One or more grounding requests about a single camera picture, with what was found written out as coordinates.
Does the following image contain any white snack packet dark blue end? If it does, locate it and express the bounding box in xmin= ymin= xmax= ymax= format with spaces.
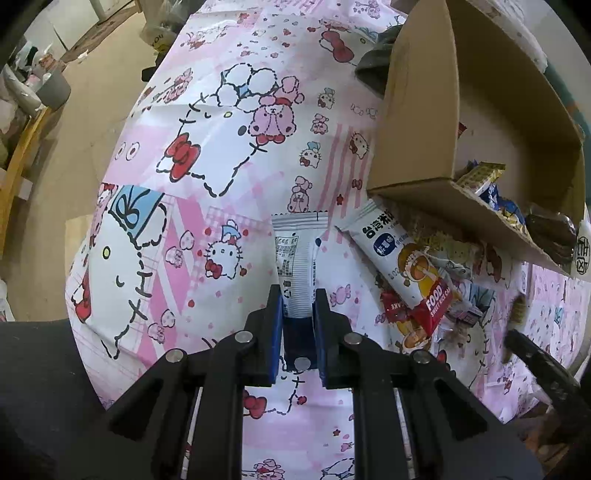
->
xmin=271 ymin=211 xmax=330 ymax=371

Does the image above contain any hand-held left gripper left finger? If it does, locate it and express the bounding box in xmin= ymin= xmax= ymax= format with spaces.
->
xmin=56 ymin=285 xmax=283 ymax=480

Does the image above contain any grey trash bin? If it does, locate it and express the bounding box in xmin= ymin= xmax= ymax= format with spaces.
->
xmin=36 ymin=71 xmax=73 ymax=110

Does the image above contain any dark blue and white snack packet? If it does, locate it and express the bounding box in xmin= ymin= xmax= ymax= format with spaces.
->
xmin=455 ymin=279 xmax=486 ymax=329

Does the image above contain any pale yellow cartoon snack packet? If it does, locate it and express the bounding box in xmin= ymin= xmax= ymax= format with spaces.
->
xmin=402 ymin=217 xmax=484 ymax=280

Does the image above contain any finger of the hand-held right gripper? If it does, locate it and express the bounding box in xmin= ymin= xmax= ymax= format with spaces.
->
xmin=505 ymin=329 xmax=584 ymax=408

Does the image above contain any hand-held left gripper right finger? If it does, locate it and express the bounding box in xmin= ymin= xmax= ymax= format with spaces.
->
xmin=313 ymin=288 xmax=546 ymax=480

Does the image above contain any dark cloth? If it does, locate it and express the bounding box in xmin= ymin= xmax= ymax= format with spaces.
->
xmin=355 ymin=23 xmax=408 ymax=94

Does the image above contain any dark brown snack packet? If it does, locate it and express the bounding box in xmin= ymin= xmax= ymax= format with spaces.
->
xmin=526 ymin=213 xmax=579 ymax=260

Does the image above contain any white plastic bag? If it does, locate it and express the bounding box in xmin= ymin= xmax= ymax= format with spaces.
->
xmin=139 ymin=0 xmax=186 ymax=43

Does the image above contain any brown cardboard box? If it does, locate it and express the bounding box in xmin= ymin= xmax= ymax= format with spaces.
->
xmin=367 ymin=0 xmax=588 ymax=278

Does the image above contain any white cartoon snack packet red label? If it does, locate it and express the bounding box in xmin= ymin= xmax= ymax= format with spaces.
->
xmin=334 ymin=196 xmax=461 ymax=339
xmin=380 ymin=291 xmax=445 ymax=354

